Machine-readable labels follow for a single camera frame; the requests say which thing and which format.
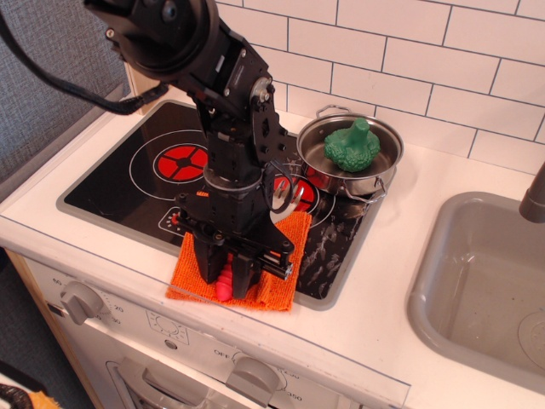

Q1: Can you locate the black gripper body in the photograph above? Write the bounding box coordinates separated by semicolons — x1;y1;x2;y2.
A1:
175;181;295;279

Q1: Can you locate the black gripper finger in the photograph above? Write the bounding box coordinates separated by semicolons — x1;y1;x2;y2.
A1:
232;254;260;299
194;239;228;285

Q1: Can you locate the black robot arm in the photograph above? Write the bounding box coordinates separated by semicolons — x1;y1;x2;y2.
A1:
85;1;294;299

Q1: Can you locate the black toy stove top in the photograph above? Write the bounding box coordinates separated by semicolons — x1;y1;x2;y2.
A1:
57;101;380;310

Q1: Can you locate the orange knitted cloth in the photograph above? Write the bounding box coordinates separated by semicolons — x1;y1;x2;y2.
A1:
165;211;312;312

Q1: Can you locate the grey right oven knob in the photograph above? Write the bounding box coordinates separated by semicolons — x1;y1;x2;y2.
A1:
226;357;280;407

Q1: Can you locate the grey oven knob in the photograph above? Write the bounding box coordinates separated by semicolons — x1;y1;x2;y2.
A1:
60;281;104;325
226;357;280;407

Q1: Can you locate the white toy oven front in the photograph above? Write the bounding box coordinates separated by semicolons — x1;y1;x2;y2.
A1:
26;260;409;408

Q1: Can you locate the green toy broccoli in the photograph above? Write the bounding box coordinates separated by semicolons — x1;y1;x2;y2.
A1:
324;118;381;173

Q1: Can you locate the grey left oven knob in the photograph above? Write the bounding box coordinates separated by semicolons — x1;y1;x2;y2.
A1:
60;281;104;325

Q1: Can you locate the silver metal pot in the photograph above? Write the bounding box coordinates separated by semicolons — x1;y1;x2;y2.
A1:
296;107;404;204

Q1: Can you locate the grey plastic sink basin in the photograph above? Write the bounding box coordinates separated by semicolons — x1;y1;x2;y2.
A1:
408;192;544;394

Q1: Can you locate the orange black object at corner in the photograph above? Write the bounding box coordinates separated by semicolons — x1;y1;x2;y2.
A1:
1;383;60;409

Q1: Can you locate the grey faucet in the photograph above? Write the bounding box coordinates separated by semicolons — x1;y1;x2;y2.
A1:
519;163;545;223

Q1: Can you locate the grey oven door handle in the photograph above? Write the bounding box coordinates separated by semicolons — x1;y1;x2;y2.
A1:
118;358;221;408

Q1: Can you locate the black braided cable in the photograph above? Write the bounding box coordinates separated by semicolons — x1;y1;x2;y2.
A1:
0;8;170;116

